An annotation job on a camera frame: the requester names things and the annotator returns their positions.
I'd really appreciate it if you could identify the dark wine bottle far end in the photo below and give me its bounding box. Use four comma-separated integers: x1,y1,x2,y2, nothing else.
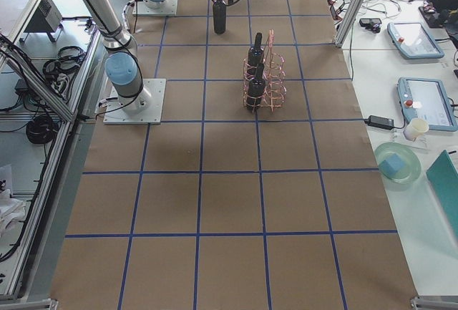
247,32,263,68

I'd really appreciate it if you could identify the grey metal box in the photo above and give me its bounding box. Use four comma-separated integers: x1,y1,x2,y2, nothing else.
19,0,63,43

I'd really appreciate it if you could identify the far blue teach pendant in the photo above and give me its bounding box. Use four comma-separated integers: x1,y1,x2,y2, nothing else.
386,22,444,59

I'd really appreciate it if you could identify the blue teach pendant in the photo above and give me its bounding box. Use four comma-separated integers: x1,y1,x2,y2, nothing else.
386,22,444,59
396,77,457,132

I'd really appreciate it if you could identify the black power adapter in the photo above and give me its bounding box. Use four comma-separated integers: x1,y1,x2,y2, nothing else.
364,115,394,130

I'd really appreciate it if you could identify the near blue teach pendant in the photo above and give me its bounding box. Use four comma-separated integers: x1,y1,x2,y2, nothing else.
396,77,457,132

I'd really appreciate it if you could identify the white paper cup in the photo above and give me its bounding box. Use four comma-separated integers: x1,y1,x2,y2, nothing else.
403,117,429,141

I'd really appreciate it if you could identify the green glass plate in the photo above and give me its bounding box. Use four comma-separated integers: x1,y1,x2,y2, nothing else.
374,142,422,184

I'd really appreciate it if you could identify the blue foam cube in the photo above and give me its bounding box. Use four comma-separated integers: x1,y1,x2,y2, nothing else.
379,153,406,179

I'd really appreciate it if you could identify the teal board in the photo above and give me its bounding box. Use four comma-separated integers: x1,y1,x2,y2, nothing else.
427,149,457,243

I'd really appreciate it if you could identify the white crumpled cloth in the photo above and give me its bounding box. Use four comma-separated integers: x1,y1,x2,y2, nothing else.
0,165,26,234

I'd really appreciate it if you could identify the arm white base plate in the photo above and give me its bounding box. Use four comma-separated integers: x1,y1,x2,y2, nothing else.
132,0,178,16
103,79,166,125

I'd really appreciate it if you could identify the copper wire wine basket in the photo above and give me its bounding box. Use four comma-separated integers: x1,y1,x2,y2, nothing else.
243,29,287,113

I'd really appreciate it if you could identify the aluminium frame post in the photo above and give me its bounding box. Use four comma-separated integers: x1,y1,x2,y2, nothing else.
334,0,363,48

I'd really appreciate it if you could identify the black coiled cable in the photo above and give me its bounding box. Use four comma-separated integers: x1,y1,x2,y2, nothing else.
25,115,58,145

